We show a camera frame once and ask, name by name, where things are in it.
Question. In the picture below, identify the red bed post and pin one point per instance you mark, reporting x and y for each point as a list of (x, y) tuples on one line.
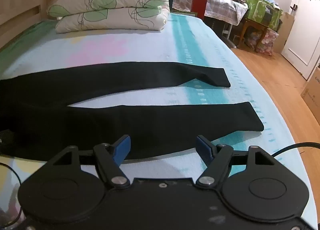
[(200, 0)]

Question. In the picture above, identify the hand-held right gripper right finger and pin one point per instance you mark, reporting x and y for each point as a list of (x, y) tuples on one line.
[(203, 149)]

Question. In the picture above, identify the black pants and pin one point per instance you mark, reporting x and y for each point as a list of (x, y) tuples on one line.
[(100, 115)]

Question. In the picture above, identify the white metal leg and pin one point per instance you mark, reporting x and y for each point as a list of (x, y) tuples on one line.
[(226, 31)]

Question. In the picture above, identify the green storage bag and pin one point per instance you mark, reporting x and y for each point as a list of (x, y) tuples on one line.
[(262, 11)]

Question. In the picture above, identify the flat cardboard sheet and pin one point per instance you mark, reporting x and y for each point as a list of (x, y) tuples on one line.
[(285, 32)]

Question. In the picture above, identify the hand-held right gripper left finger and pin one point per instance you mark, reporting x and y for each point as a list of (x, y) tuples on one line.
[(123, 149)]

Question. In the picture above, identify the wooden stool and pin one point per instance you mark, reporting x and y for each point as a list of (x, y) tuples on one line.
[(252, 24)]

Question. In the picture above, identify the cardboard box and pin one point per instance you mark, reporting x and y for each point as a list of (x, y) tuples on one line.
[(312, 92)]

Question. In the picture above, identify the floral bag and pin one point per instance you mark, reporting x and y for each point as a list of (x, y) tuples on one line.
[(267, 42)]

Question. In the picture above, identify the upper leaf-print pillow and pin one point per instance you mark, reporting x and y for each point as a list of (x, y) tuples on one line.
[(107, 8)]

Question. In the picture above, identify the wooden bed frame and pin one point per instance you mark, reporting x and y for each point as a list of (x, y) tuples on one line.
[(20, 0)]

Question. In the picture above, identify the white door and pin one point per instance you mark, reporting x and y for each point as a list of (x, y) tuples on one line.
[(303, 25)]

